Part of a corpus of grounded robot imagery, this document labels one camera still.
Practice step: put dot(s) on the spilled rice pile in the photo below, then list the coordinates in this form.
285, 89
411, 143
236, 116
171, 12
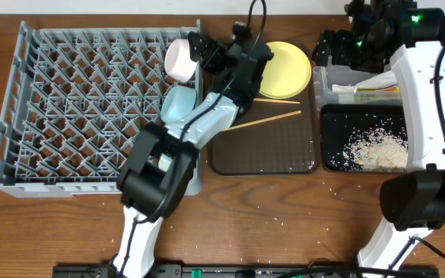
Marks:
381, 147

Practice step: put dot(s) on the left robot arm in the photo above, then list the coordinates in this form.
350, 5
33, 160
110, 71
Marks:
156, 174

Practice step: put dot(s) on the wooden chopstick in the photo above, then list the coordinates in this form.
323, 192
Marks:
267, 100
264, 120

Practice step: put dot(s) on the yellow plate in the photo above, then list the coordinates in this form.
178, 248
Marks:
287, 74

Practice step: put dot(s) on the lower wooden chopstick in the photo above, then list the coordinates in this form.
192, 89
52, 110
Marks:
264, 120

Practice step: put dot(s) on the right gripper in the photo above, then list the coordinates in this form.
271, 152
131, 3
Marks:
341, 39

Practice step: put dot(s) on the light blue bowl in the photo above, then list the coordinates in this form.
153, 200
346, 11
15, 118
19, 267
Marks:
179, 102

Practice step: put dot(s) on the clear plastic bin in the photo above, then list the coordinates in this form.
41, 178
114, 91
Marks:
325, 76

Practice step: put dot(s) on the dark brown serving tray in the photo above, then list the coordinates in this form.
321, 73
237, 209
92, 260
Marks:
279, 147

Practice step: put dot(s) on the pink bowl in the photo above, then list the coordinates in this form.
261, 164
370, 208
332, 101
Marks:
178, 62

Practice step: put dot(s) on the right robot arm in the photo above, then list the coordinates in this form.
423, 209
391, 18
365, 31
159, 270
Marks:
411, 42

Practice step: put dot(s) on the black rectangular tray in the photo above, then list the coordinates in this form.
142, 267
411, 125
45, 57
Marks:
336, 119

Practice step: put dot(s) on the green orange snack wrapper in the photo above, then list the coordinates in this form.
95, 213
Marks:
381, 87

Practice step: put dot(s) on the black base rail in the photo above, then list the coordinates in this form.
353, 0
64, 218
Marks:
178, 271

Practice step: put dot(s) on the upper wooden chopstick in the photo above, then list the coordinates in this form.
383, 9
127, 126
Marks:
267, 100

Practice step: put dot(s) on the grey dish rack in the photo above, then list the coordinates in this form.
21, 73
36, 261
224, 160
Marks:
74, 101

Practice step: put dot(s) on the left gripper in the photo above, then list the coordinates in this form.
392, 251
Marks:
205, 50

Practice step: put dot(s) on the white paper cup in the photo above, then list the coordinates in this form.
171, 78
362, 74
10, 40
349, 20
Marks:
164, 162

